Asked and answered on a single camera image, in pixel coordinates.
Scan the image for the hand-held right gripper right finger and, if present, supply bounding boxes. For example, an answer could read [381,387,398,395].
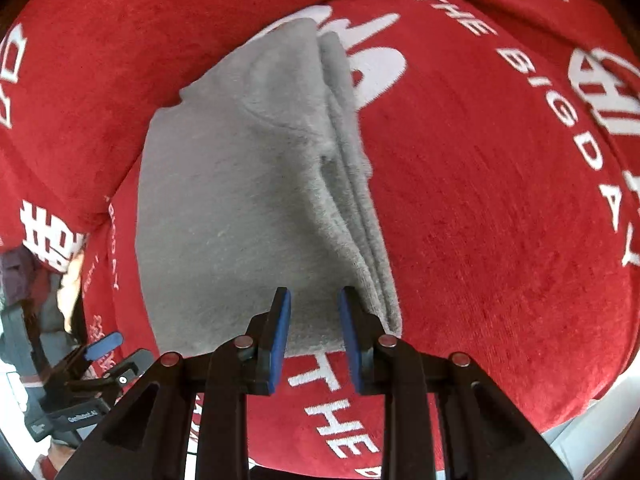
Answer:
[338,286,572,480]

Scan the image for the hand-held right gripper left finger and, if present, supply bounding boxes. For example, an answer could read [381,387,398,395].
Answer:
[55,287,292,480]

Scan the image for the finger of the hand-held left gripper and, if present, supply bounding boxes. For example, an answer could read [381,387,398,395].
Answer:
[54,331,124,383]
[67,348,155,395]

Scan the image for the grey knit garment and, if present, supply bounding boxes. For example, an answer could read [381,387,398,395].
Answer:
[135,17,403,358]

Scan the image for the red printed sofa cover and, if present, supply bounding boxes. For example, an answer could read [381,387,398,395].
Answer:
[0,0,640,480]

